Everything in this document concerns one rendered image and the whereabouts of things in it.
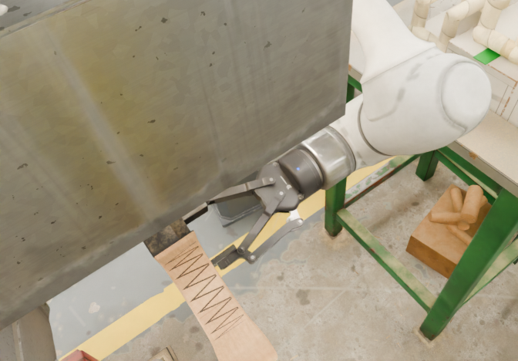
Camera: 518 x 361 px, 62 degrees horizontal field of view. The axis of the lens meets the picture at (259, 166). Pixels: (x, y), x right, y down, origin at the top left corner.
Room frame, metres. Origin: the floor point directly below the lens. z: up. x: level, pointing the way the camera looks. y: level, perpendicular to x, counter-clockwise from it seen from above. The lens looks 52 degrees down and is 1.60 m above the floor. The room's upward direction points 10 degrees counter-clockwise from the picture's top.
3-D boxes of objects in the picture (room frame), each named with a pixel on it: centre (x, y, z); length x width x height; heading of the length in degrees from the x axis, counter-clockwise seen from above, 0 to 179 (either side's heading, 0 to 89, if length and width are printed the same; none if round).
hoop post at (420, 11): (0.81, -0.42, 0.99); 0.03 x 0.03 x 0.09
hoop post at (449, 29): (0.74, -0.45, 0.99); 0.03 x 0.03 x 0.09
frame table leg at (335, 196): (0.84, -0.25, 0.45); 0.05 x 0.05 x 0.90; 27
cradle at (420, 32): (0.77, -0.43, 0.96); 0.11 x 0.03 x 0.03; 26
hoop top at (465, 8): (0.77, -0.53, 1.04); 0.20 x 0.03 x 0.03; 115
